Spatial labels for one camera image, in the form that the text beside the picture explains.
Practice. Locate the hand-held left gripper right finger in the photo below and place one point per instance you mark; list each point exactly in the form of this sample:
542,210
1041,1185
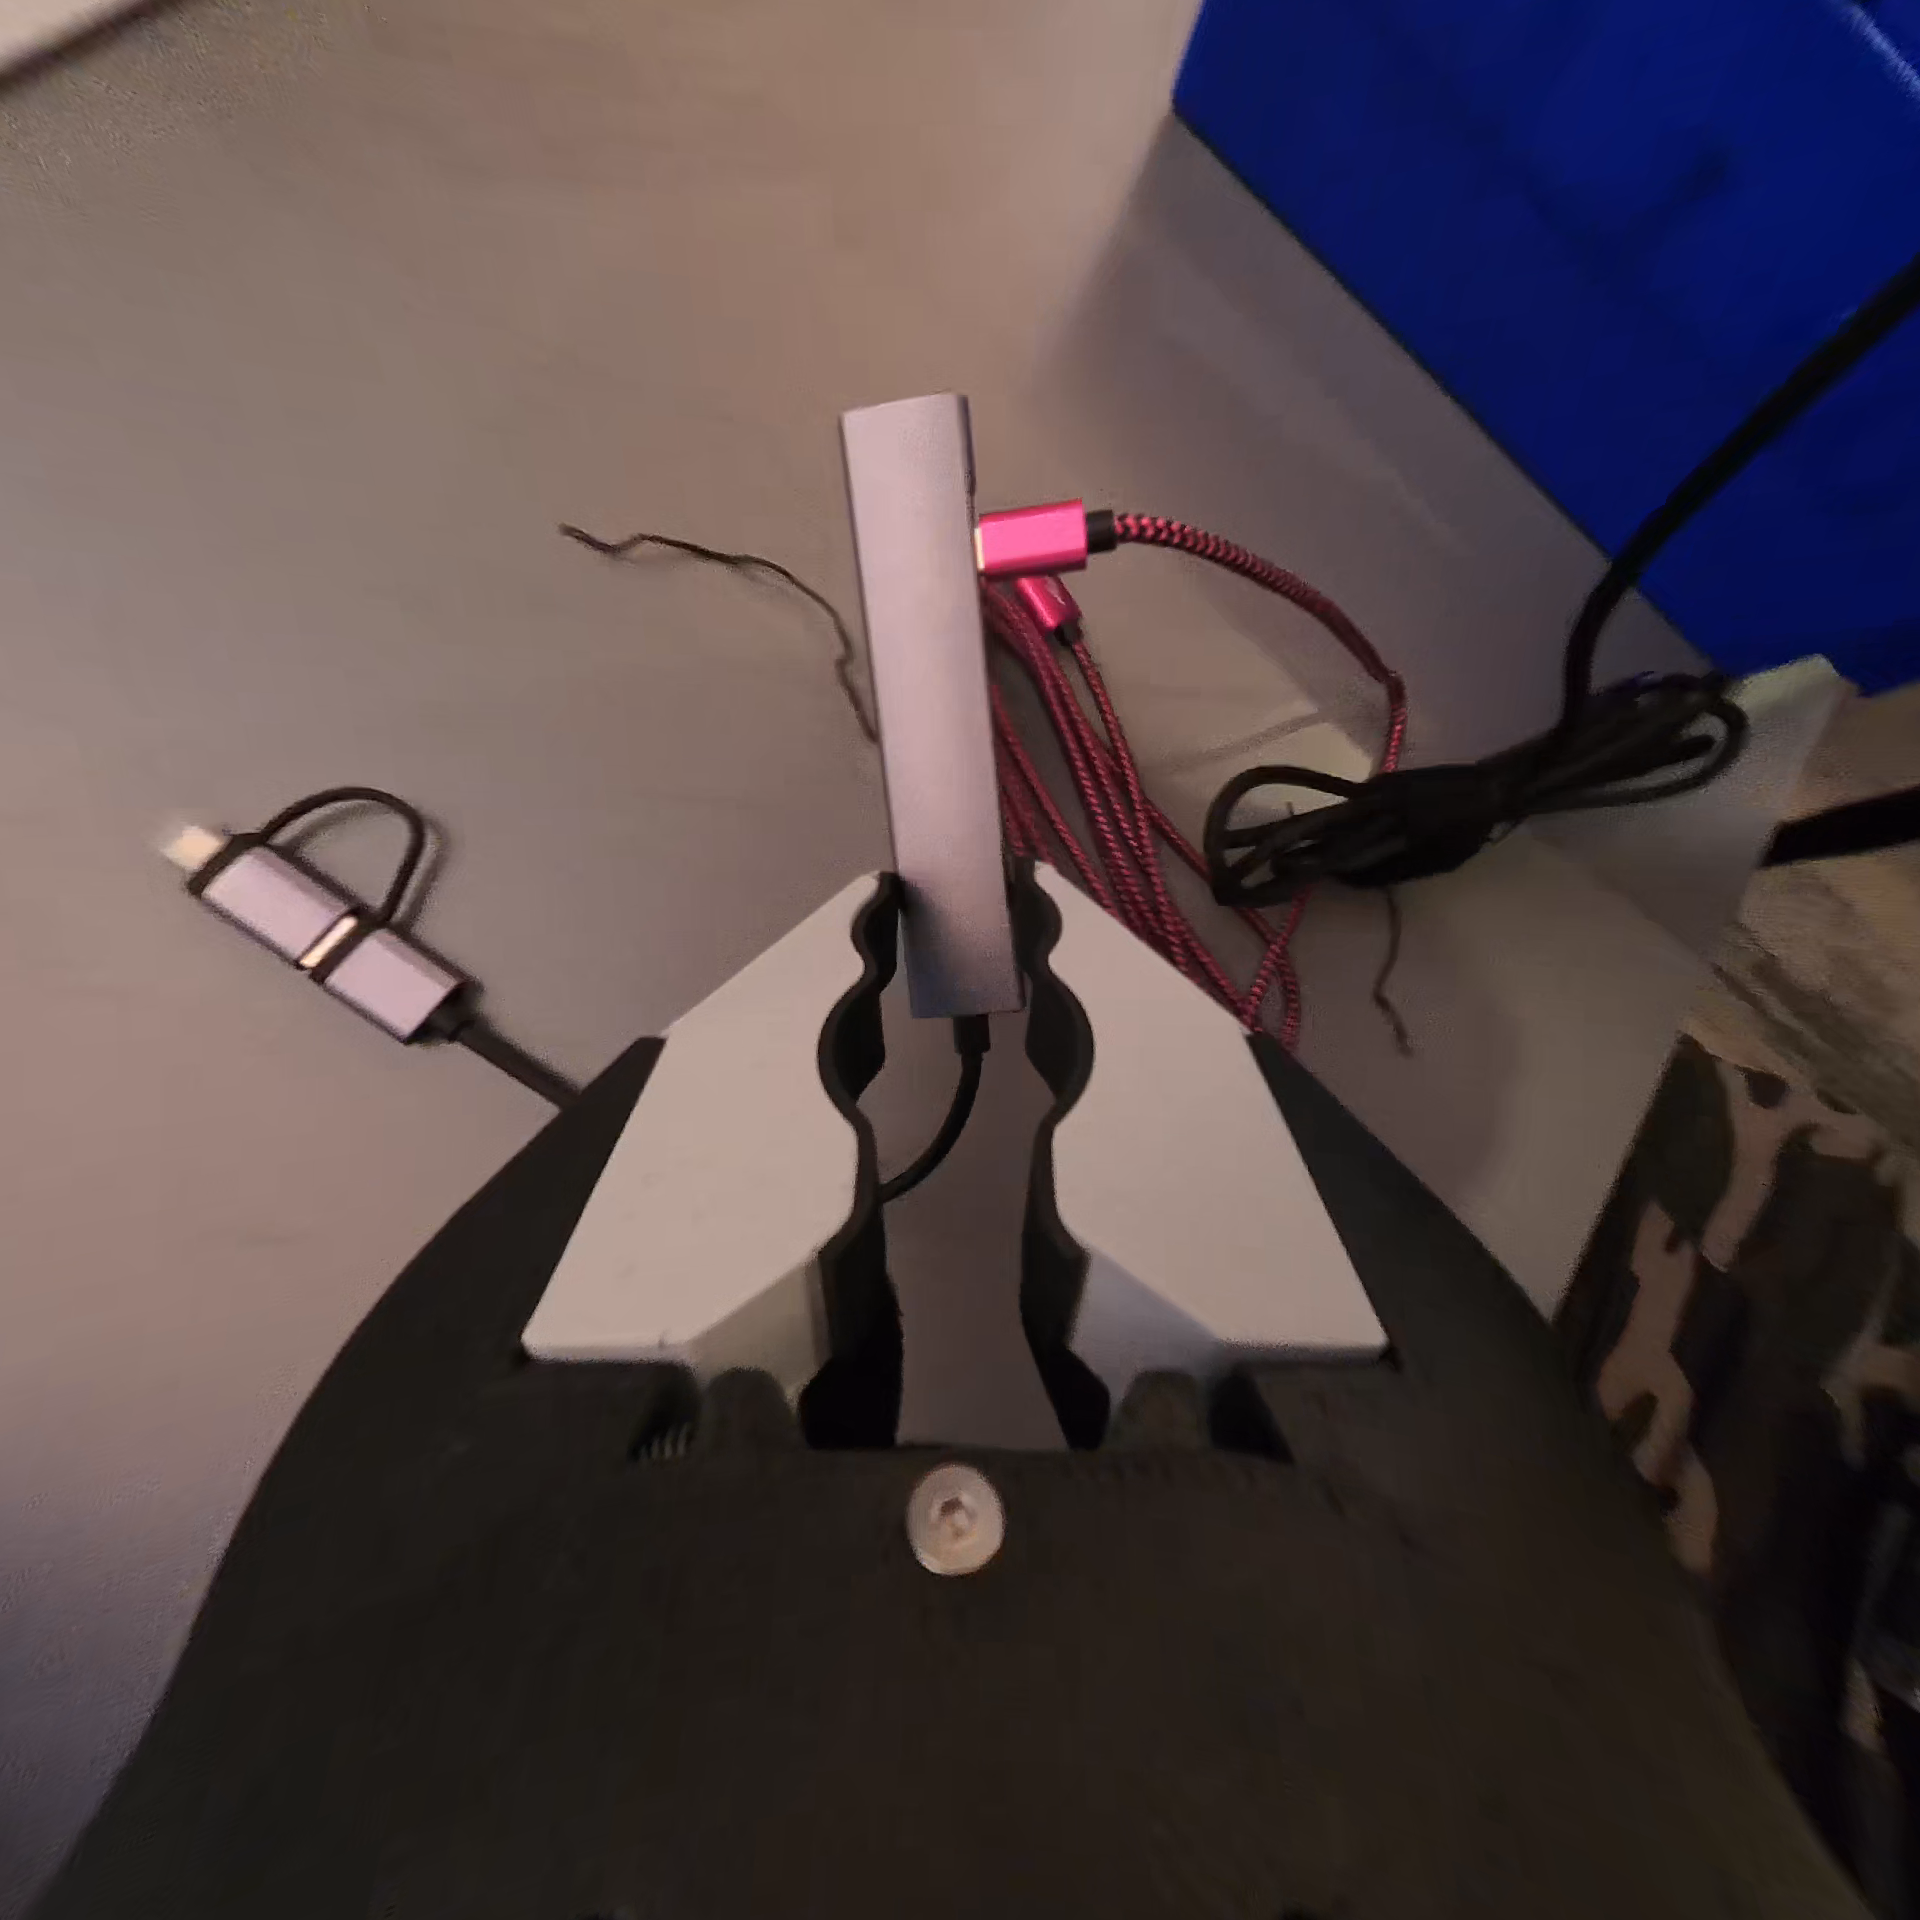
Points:
1214,1204

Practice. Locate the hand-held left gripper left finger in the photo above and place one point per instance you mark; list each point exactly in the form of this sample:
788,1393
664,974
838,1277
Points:
701,1204

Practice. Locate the grey usb hub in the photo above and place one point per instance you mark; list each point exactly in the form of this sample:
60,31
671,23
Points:
928,669

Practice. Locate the blue plastic bin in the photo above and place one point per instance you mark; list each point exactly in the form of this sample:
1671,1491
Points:
1577,228

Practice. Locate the grey usb plug adapter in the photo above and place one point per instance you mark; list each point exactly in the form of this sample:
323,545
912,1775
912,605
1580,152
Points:
348,927

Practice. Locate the camouflage trousers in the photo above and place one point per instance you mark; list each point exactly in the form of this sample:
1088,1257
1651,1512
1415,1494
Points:
1731,1277

